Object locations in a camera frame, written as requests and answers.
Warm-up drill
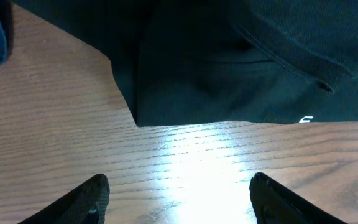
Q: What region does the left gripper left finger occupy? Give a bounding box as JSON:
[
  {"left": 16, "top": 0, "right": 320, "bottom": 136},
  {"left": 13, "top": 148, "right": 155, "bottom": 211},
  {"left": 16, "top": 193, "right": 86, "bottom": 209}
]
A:
[{"left": 19, "top": 174, "right": 110, "bottom": 224}]

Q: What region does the black t-shirt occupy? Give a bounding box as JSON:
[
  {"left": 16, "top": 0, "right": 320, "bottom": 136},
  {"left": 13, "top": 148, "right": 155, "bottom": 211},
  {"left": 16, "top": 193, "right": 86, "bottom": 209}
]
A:
[{"left": 18, "top": 0, "right": 358, "bottom": 126}]

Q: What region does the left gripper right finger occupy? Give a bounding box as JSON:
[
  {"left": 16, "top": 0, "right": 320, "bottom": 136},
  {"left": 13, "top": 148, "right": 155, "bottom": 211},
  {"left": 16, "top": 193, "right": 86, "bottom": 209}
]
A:
[{"left": 249, "top": 172, "right": 346, "bottom": 224}]

